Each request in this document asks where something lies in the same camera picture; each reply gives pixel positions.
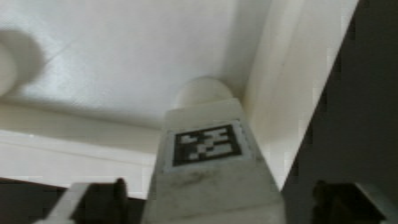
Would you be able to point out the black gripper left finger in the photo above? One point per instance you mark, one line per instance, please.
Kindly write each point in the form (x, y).
(91, 205)

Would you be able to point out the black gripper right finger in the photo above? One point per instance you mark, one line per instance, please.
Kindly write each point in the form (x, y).
(350, 203)

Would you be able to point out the white table leg with tag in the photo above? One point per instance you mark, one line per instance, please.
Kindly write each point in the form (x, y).
(211, 184)

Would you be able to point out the white square tabletop panel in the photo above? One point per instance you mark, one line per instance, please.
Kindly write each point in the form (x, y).
(108, 53)

